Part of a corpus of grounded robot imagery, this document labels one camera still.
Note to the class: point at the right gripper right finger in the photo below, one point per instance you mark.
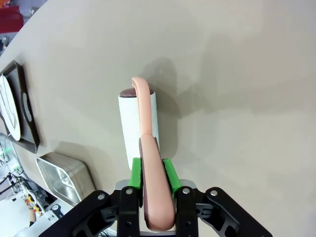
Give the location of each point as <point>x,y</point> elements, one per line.
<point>185,209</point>

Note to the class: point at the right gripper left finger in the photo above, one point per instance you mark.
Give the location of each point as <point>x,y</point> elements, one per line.
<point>128,205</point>

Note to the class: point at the dark plastic serving tray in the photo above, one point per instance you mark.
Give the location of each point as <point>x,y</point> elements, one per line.
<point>28,116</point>

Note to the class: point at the rectangular stainless steel container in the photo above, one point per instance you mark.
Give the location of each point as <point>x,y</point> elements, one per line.
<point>61,177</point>

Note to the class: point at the white round dinner plate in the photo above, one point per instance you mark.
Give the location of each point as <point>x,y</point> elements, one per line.
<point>16,133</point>

